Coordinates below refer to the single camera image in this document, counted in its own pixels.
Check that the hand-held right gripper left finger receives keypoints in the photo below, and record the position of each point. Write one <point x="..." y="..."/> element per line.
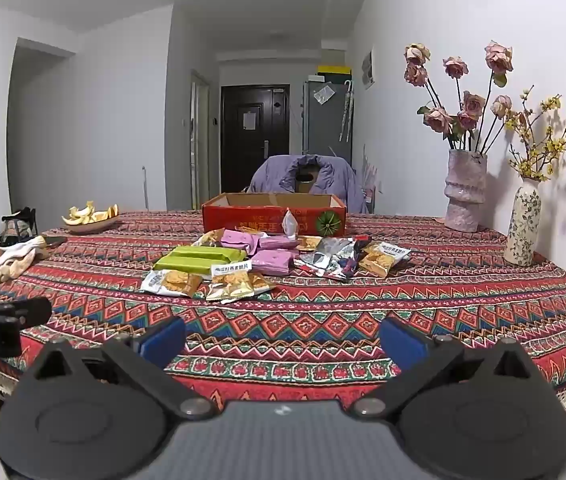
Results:
<point x="163" y="338"/>

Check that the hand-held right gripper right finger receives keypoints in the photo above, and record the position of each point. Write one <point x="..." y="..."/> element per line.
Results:
<point x="398" y="338"/>

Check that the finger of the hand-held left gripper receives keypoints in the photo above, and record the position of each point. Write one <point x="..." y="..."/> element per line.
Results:
<point x="23" y="310"/>

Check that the dark blue snack wrapper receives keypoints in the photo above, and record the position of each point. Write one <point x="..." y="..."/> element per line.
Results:
<point x="350" y="266"/>

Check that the silver blue snack bag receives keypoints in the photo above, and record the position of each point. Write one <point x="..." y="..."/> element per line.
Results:
<point x="325" y="257"/>

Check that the red cardboard box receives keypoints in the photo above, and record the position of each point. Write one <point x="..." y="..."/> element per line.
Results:
<point x="258" y="222"/>

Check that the white torn snack packet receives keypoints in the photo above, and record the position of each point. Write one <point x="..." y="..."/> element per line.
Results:
<point x="290" y="222"/>

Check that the cream cloth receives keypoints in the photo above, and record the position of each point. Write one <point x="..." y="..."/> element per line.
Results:
<point x="8" y="260"/>

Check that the black phone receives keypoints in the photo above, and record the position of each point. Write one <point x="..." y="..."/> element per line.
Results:
<point x="53" y="241"/>

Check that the wooden plate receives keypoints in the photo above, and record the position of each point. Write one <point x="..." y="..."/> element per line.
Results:
<point x="90" y="226"/>

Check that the pile of citrus peels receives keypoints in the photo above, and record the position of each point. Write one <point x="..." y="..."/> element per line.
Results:
<point x="88" y="214"/>

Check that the pink patterned bag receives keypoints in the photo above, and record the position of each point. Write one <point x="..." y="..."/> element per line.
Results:
<point x="370" y="180"/>

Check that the pink textured vase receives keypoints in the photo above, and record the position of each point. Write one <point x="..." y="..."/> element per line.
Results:
<point x="465" y="190"/>

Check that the white floral vase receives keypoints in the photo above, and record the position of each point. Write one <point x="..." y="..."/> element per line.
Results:
<point x="523" y="225"/>

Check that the purple puffer jacket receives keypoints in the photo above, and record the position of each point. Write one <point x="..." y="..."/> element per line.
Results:
<point x="333" y="180"/>

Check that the brown chair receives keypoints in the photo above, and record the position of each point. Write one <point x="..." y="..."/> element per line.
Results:
<point x="305" y="183"/>

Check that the glass interior door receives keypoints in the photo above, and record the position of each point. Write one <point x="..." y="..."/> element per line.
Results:
<point x="200" y="140"/>

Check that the black entrance door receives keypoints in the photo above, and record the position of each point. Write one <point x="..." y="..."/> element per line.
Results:
<point x="268" y="150"/>

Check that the grey refrigerator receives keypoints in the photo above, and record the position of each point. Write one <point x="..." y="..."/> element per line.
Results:
<point x="325" y="130"/>

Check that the white folded umbrella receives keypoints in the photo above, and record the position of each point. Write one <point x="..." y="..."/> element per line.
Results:
<point x="347" y="110"/>

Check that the white paper notice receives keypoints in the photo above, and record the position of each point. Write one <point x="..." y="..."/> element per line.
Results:
<point x="249" y="120"/>

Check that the bunch of pink roses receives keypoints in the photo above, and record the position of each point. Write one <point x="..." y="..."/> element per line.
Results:
<point x="463" y="107"/>

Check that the yellow flower branches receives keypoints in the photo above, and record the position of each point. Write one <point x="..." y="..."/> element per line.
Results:
<point x="543" y="135"/>

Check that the clear plastic bag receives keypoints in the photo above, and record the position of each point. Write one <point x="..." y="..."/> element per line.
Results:
<point x="323" y="94"/>

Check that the yellow box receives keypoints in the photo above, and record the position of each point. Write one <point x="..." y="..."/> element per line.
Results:
<point x="334" y="69"/>

